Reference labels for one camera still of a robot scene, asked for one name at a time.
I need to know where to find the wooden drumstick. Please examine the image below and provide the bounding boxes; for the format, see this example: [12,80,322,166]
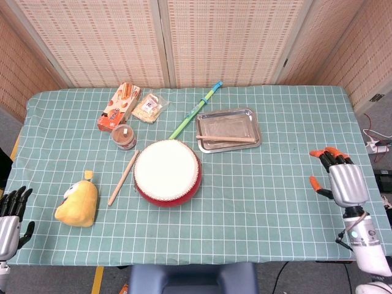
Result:
[195,134,256,143]
[107,149,140,206]

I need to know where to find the bamboo folding screen panel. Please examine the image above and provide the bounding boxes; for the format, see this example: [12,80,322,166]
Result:
[275,0,392,114]
[0,0,171,89]
[0,9,67,123]
[157,0,315,89]

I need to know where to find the red drum white skin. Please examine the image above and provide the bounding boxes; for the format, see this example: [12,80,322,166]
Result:
[133,139,203,208]

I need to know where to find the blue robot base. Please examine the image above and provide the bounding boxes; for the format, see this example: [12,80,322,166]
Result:
[127,262,258,294]

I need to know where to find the red cable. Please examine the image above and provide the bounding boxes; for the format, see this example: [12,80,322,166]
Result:
[363,113,377,137]

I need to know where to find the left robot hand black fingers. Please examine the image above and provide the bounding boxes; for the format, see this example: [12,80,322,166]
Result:
[0,186,36,262]

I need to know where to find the black box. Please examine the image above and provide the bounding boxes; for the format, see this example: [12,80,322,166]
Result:
[373,169,392,192]

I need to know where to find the rectangular metal tray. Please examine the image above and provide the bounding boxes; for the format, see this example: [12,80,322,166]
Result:
[195,107,263,154]

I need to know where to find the green checkered tablecloth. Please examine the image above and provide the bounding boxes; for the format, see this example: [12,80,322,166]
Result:
[6,85,392,266]

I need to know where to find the green blue toy flute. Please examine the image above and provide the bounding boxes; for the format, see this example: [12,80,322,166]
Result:
[168,80,224,141]

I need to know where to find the yellow floor tape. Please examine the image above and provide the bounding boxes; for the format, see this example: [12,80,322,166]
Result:
[91,266,105,294]

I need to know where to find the yellow plush toy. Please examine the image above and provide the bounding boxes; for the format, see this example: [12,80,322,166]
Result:
[54,170,99,228]

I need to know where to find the round brown plastic jar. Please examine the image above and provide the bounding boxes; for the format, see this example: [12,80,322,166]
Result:
[110,124,138,151]

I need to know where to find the clear snack bag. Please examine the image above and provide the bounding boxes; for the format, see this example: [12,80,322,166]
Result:
[130,89,170,125]

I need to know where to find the white power strip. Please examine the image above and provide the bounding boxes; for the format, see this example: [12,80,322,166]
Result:
[366,139,389,154]

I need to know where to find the orange biscuit box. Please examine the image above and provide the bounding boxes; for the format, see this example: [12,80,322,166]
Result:
[97,81,142,134]

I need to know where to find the black object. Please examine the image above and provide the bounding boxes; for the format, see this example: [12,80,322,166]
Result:
[0,146,13,188]

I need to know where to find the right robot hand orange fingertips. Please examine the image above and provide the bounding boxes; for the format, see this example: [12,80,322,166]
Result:
[309,146,370,208]

